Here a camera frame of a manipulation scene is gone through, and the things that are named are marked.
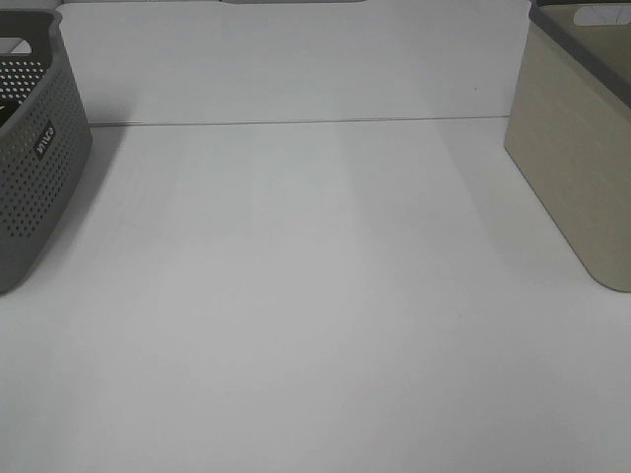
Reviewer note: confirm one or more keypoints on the beige plastic basket grey rim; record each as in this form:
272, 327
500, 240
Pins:
569, 128

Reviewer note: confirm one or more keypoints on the grey perforated plastic basket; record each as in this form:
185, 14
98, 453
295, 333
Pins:
46, 139

